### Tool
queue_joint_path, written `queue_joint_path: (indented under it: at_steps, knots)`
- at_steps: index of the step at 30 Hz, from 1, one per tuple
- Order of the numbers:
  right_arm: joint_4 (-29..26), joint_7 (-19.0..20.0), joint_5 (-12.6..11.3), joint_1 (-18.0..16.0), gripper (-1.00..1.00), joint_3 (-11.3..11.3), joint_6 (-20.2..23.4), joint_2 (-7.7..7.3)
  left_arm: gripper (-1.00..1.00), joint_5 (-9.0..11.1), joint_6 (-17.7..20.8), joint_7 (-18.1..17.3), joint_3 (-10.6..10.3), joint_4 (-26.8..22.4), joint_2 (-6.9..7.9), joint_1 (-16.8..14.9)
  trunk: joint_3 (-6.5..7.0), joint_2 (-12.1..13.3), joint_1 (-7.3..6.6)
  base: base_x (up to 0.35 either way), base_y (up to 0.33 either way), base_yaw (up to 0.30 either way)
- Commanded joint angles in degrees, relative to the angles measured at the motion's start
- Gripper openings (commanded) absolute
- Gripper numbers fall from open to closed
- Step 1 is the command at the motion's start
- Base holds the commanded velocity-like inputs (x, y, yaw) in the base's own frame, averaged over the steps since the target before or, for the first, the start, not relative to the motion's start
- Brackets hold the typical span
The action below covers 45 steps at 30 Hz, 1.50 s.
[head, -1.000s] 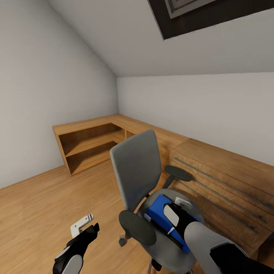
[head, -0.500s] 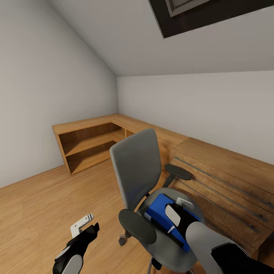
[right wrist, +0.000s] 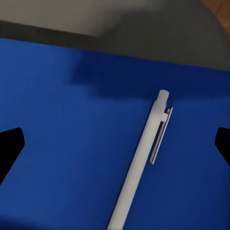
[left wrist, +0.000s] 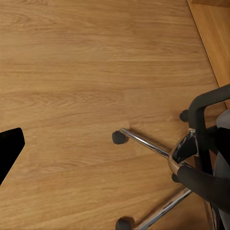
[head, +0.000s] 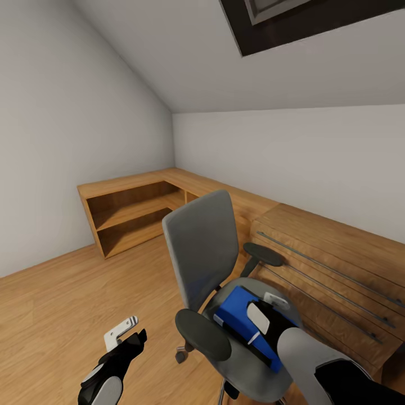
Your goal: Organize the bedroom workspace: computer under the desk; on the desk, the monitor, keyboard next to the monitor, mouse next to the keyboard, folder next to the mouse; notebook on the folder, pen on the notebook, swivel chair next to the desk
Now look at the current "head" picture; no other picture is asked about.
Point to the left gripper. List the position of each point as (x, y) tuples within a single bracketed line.
[(130, 348)]

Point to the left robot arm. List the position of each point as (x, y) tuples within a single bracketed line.
[(104, 385)]

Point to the fixed window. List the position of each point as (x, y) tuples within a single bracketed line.
[(259, 25)]

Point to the folder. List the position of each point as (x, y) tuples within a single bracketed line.
[(233, 317)]

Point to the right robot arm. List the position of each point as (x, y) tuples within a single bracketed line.
[(325, 376)]

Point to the pen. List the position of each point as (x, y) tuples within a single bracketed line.
[(255, 335)]

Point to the swivel chair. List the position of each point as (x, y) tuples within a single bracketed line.
[(203, 245)]

